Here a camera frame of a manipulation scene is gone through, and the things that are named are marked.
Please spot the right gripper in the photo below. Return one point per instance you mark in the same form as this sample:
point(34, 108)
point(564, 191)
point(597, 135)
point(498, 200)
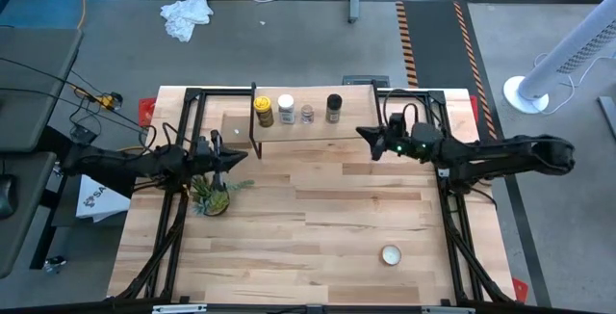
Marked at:
point(418, 143)

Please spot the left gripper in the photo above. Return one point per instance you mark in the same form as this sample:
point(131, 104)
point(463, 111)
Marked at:
point(207, 157)

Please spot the black lid spice jar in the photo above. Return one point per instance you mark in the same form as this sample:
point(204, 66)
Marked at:
point(334, 107)

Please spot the yellow lid spice jar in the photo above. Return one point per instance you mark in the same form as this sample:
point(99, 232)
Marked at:
point(264, 112)

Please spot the small glass spice jar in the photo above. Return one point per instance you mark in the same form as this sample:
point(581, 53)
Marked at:
point(307, 114)

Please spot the white lid spice bottle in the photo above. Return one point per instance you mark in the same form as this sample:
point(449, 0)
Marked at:
point(286, 109)

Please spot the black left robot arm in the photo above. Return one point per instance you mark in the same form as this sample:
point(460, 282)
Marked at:
point(125, 164)

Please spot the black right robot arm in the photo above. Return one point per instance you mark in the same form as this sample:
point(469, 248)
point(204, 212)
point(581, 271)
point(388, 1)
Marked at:
point(505, 155)

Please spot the small cardboard box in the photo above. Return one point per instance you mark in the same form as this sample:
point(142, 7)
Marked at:
point(235, 133)

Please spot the potted green succulent plant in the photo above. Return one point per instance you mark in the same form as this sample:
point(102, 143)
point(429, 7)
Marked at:
point(212, 201)

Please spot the grey floor outlet box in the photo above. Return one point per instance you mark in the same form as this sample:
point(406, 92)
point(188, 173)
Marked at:
point(366, 81)

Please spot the hazard striped floor mat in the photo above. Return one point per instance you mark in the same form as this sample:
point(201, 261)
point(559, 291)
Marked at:
point(433, 39)

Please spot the yellow black connector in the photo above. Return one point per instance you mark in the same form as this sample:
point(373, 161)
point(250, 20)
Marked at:
point(110, 101)

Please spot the white printed bag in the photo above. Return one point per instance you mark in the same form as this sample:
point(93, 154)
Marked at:
point(98, 203)

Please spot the crumpled white cloth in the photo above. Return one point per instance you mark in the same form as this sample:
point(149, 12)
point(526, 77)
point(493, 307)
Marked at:
point(185, 15)

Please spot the black power adapter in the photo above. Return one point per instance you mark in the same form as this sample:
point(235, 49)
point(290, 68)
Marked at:
point(82, 133)

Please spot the white tower fan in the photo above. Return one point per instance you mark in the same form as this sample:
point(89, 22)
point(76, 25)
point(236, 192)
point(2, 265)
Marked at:
point(553, 63)

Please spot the grey desk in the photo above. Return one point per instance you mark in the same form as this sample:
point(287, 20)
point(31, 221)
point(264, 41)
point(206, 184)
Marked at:
point(33, 87)
point(19, 208)

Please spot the black computer mouse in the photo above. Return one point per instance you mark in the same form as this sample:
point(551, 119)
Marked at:
point(7, 197)

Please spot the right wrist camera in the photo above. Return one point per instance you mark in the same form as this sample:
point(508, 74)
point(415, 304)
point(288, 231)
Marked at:
point(398, 125)

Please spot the wooden shelf black metal frame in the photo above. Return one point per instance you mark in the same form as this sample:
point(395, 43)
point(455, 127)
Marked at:
point(317, 133)

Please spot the red corner bracket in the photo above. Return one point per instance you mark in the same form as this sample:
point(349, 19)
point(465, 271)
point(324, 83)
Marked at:
point(474, 109)
point(146, 112)
point(520, 290)

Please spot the black metal rig frame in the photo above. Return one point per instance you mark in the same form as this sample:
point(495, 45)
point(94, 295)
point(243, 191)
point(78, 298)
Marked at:
point(166, 237)

